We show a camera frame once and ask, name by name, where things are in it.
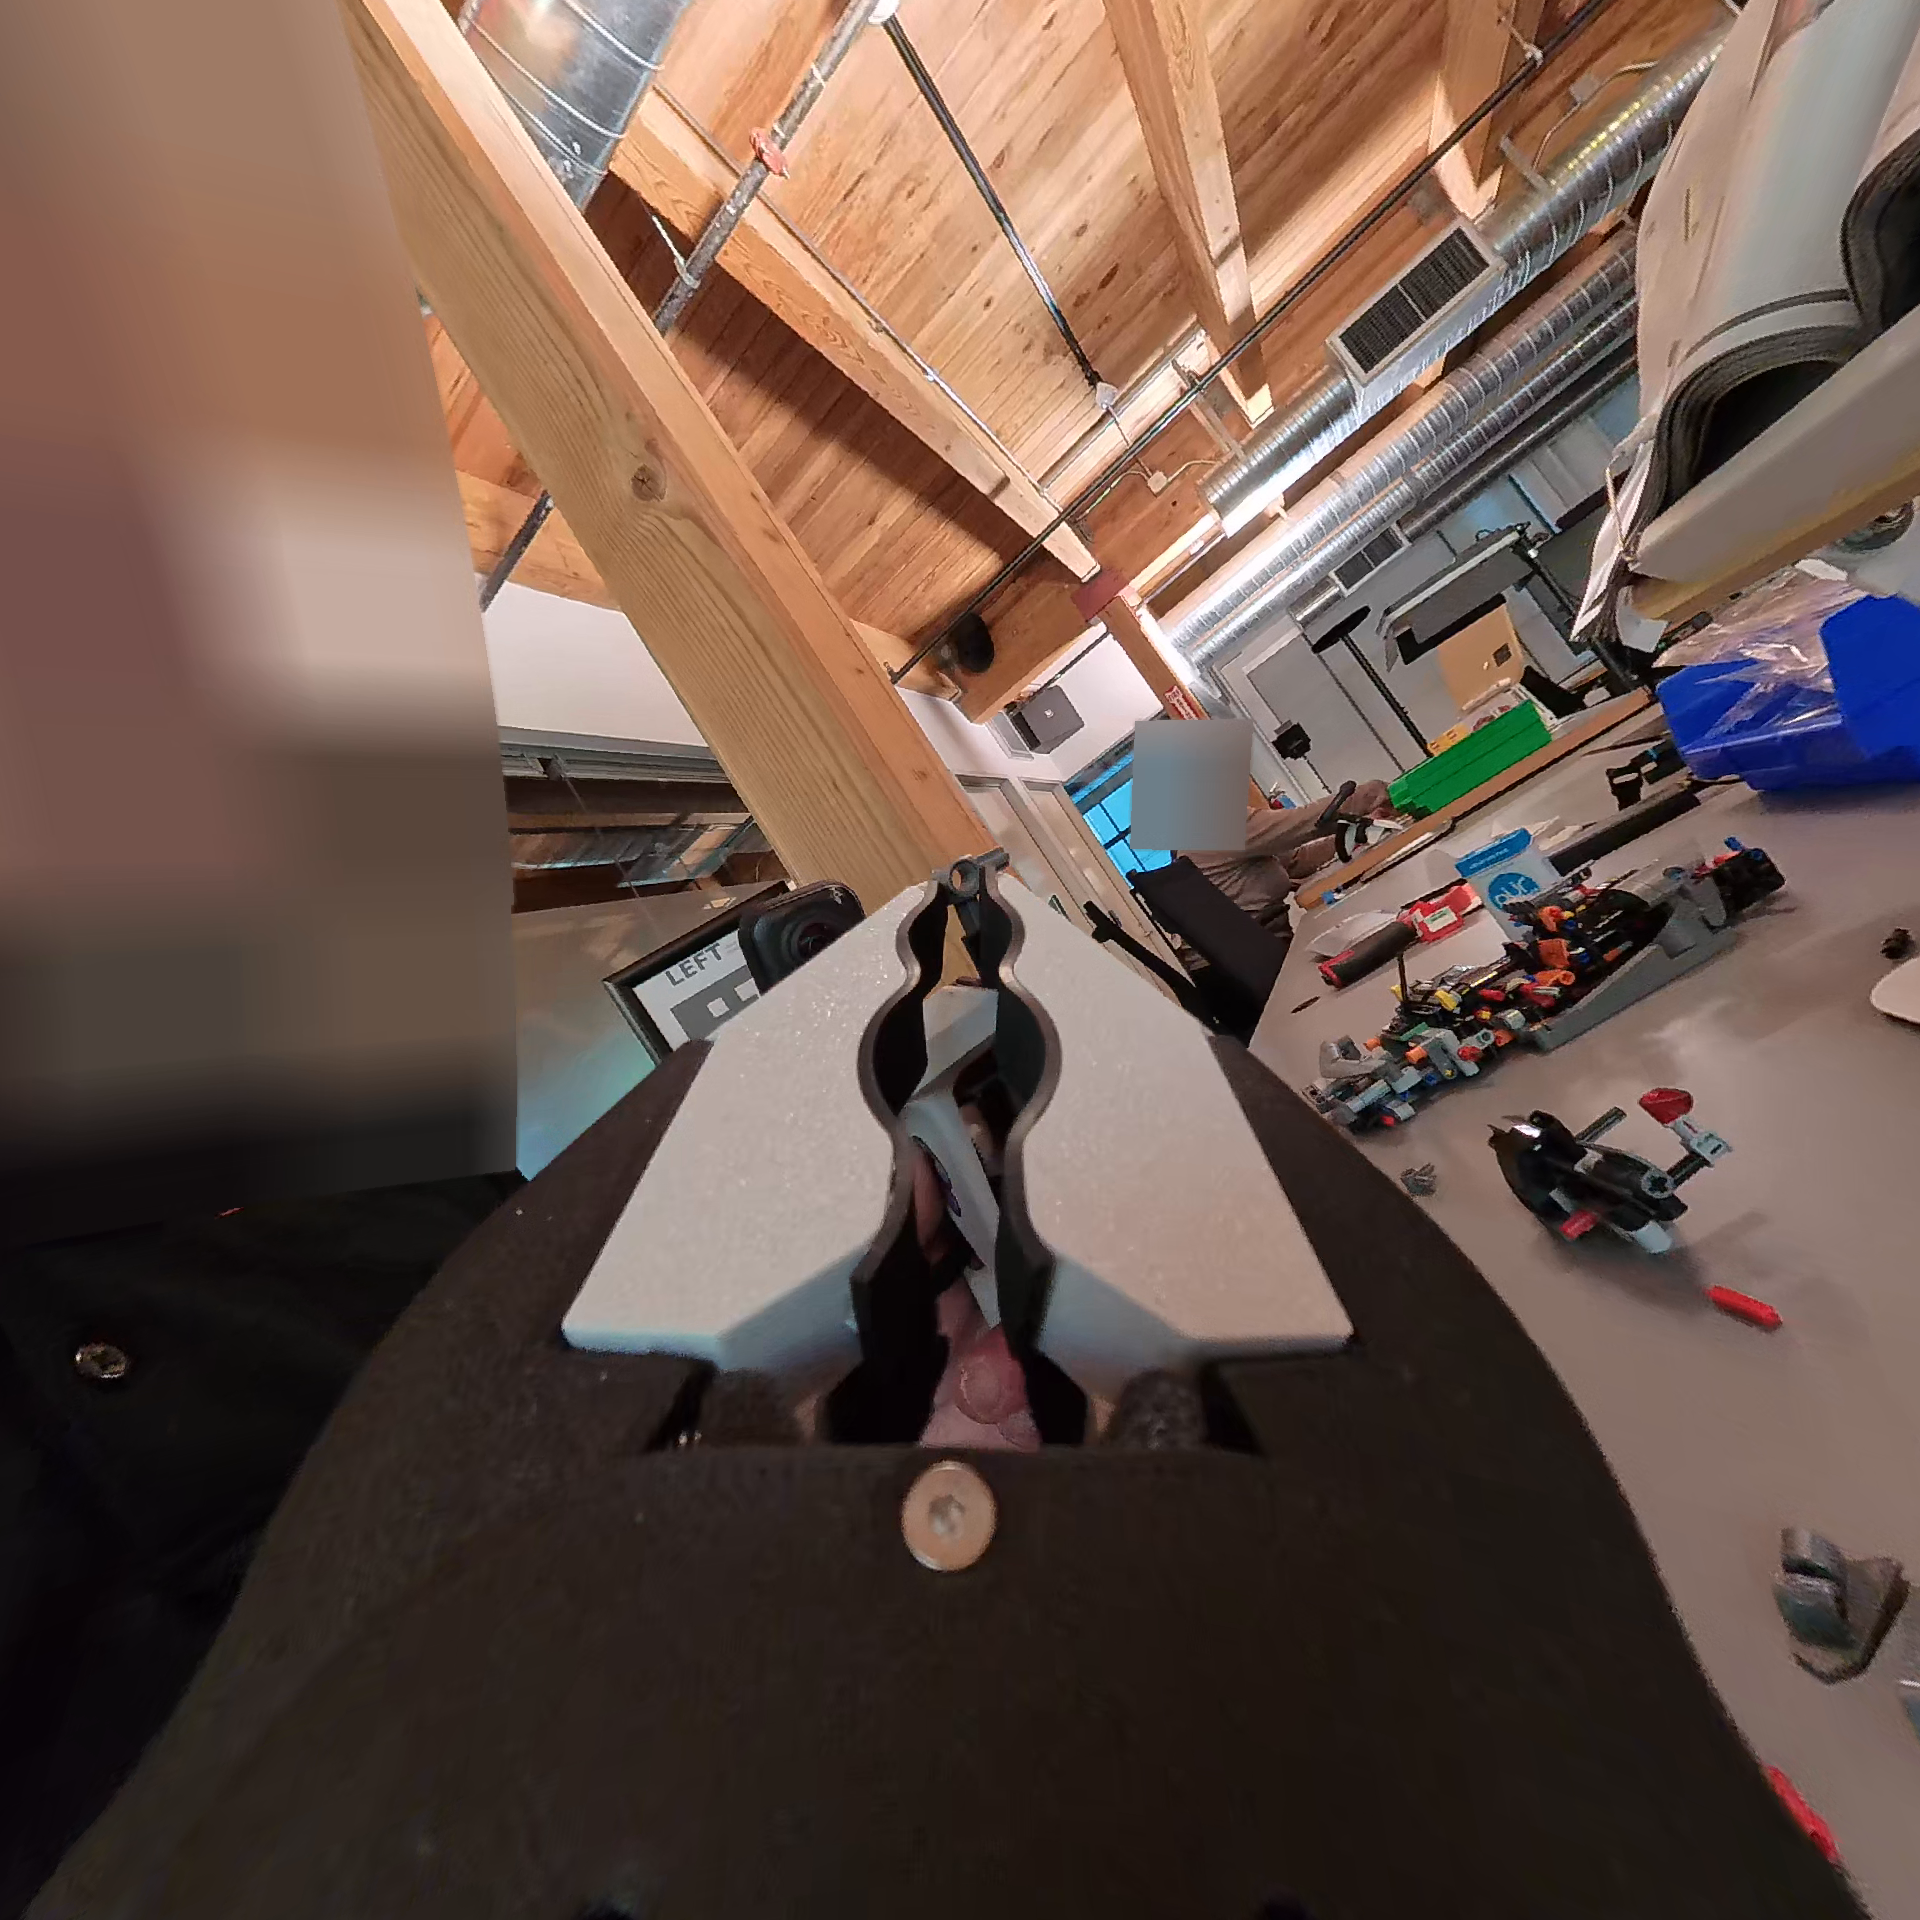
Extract black silver softbox light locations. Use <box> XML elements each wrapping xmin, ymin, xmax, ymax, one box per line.
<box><xmin>1375</xmin><ymin>534</ymin><xmax>1548</xmax><ymax>671</ymax></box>

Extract window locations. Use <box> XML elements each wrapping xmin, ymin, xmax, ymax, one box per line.
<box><xmin>1068</xmin><ymin>758</ymin><xmax>1142</xmax><ymax>888</ymax></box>

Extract white book stand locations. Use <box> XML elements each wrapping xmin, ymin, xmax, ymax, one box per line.
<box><xmin>1628</xmin><ymin>435</ymin><xmax>1920</xmax><ymax>1028</ymax></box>

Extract wooden column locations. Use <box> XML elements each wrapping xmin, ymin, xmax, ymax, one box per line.
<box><xmin>343</xmin><ymin>0</ymin><xmax>999</xmax><ymax>918</ymax></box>

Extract white air vent grille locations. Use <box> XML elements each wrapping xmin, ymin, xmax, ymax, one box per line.
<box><xmin>1327</xmin><ymin>218</ymin><xmax>1507</xmax><ymax>384</ymax></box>

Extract multicoloured lego chassis model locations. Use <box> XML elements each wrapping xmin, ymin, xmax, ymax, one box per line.
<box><xmin>1303</xmin><ymin>836</ymin><xmax>1789</xmax><ymax>1127</ymax></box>

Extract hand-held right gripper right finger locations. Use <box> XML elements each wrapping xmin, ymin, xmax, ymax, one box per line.
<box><xmin>976</xmin><ymin>874</ymin><xmax>1360</xmax><ymax>1450</ymax></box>

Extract blue storage bin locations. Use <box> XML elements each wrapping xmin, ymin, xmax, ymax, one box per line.
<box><xmin>1655</xmin><ymin>599</ymin><xmax>1920</xmax><ymax>798</ymax></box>

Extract person's left hand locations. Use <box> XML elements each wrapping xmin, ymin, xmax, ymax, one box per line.
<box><xmin>914</xmin><ymin>1283</ymin><xmax>1044</xmax><ymax>1450</ymax></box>

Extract black floor lamp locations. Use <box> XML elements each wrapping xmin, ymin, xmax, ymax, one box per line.
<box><xmin>1304</xmin><ymin>599</ymin><xmax>1427</xmax><ymax>768</ymax></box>

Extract cardboard box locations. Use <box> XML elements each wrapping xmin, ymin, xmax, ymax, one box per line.
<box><xmin>1438</xmin><ymin>609</ymin><xmax>1520</xmax><ymax>706</ymax></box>

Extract silver ventilation duct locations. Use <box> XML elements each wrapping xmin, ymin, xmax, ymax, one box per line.
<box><xmin>1162</xmin><ymin>286</ymin><xmax>1642</xmax><ymax>664</ymax></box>
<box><xmin>1200</xmin><ymin>23</ymin><xmax>1735</xmax><ymax>519</ymax></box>
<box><xmin>456</xmin><ymin>0</ymin><xmax>723</xmax><ymax>167</ymax></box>

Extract black office chair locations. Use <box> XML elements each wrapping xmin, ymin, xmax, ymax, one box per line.
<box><xmin>1125</xmin><ymin>863</ymin><xmax>1292</xmax><ymax>1046</ymax></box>

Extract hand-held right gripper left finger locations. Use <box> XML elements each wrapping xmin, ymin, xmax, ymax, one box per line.
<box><xmin>560</xmin><ymin>879</ymin><xmax>963</xmax><ymax>1450</ymax></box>

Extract scattered loose lego pieces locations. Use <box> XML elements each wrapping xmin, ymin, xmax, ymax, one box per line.
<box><xmin>1395</xmin><ymin>921</ymin><xmax>1920</xmax><ymax>1871</ymax></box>

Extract plain black cylinder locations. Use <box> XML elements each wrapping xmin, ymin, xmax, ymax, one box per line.
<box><xmin>1546</xmin><ymin>787</ymin><xmax>1706</xmax><ymax>881</ymax></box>

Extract stack of green bins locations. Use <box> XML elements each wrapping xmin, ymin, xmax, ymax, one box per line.
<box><xmin>1387</xmin><ymin>698</ymin><xmax>1555</xmax><ymax>818</ymax></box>

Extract lego instruction book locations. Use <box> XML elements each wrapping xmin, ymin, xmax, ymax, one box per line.
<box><xmin>1575</xmin><ymin>0</ymin><xmax>1920</xmax><ymax>602</ymax></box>

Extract small black lego assembly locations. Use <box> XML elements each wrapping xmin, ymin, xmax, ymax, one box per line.
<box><xmin>1485</xmin><ymin>1089</ymin><xmax>1735</xmax><ymax>1255</ymax></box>

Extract wooden top desk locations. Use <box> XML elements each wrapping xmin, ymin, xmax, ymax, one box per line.
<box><xmin>1290</xmin><ymin>720</ymin><xmax>1666</xmax><ymax>910</ymax></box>

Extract clear plastic bags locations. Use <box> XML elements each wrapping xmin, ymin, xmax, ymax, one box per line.
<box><xmin>1656</xmin><ymin>576</ymin><xmax>1877</xmax><ymax>699</ymax></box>

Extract white blue gum container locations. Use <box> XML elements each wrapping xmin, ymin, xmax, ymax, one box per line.
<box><xmin>1451</xmin><ymin>856</ymin><xmax>1555</xmax><ymax>940</ymax></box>

